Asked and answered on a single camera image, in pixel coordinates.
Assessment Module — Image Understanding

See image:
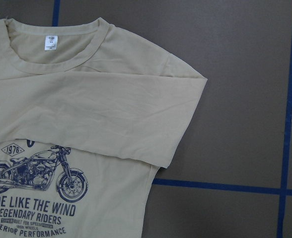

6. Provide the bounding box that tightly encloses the beige long sleeve shirt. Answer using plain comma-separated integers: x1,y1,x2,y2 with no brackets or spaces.
0,18,207,238

